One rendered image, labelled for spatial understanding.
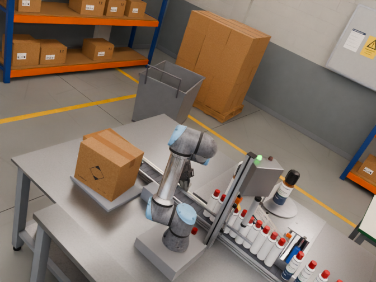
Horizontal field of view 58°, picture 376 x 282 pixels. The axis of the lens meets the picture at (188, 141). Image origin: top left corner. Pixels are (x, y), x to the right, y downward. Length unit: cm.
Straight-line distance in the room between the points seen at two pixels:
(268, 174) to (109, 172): 89
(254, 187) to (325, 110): 469
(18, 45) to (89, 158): 319
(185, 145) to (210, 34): 389
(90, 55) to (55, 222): 423
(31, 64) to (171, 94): 212
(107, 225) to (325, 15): 516
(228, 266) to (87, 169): 100
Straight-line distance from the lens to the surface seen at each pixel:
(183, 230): 183
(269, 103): 670
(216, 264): 205
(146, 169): 240
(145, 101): 426
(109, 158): 200
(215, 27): 538
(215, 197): 211
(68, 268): 258
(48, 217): 202
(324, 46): 630
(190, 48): 560
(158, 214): 179
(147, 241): 191
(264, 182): 180
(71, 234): 195
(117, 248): 193
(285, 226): 249
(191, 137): 163
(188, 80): 481
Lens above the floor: 229
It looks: 29 degrees down
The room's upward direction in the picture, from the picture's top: 21 degrees clockwise
